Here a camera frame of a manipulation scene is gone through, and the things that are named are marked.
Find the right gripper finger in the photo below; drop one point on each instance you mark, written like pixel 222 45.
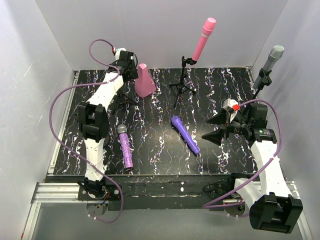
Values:
pixel 218 119
pixel 216 137

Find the purple glitter microphone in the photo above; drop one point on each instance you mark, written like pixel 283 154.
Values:
pixel 125 146

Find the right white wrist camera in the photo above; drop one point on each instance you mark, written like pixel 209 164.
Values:
pixel 231 106

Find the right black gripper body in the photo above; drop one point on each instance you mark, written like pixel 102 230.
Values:
pixel 224 128

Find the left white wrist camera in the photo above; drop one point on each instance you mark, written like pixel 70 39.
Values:
pixel 116 52

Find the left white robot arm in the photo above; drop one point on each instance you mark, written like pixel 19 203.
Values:
pixel 93 121

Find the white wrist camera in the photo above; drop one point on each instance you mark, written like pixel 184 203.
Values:
pixel 116 52
pixel 231 106

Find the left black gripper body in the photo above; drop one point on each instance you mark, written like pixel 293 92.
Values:
pixel 130 72

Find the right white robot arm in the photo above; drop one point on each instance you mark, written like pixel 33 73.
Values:
pixel 271 204

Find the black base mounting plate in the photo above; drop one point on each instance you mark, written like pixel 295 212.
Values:
pixel 158 192

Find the purple plastic microphone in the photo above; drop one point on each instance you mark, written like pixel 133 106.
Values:
pixel 177 123

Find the black folding tripod stand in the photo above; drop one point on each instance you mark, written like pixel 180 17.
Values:
pixel 181 85

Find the pink metronome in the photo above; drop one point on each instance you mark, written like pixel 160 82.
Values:
pixel 144 85

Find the pink microphone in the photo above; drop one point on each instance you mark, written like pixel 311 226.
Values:
pixel 207 30

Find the black round-base mic stand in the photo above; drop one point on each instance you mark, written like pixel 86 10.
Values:
pixel 265 80

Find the silver microphone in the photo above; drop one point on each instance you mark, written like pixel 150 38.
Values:
pixel 273 56

